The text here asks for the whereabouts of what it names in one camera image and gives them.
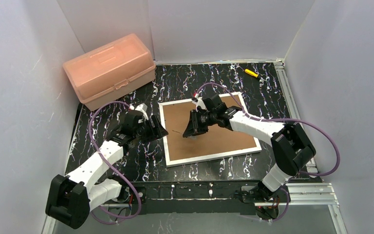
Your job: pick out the yellow screwdriver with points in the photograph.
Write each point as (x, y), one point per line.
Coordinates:
(252, 73)

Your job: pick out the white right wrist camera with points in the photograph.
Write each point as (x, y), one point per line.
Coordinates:
(199, 104)

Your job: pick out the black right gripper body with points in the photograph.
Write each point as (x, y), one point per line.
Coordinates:
(198, 121)

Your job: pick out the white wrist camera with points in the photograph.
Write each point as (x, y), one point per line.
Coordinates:
(199, 104)
(142, 108)

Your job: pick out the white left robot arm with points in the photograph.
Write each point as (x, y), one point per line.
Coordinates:
(72, 197)

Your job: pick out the pink plastic storage box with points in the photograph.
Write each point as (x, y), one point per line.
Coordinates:
(111, 71)

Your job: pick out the white picture frame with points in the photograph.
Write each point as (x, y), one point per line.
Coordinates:
(217, 143)

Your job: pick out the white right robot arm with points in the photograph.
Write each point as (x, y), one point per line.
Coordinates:
(291, 146)

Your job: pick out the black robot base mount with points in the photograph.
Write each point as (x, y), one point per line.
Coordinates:
(187, 197)

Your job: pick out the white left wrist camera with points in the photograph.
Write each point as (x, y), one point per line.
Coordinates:
(142, 108)

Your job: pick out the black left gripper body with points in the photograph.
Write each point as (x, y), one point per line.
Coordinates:
(153, 126)

